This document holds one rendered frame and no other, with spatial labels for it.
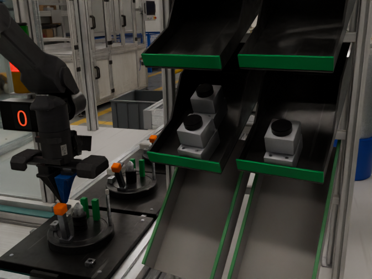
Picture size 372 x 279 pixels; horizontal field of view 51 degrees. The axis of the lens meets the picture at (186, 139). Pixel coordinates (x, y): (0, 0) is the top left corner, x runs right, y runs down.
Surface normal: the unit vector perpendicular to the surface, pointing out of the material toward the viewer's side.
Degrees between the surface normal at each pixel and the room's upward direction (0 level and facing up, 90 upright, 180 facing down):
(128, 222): 0
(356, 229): 0
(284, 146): 115
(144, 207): 0
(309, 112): 25
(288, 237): 45
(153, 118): 90
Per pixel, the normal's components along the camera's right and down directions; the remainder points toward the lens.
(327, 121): -0.22, -0.74
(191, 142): -0.47, 0.65
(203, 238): -0.34, -0.47
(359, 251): -0.03, -0.95
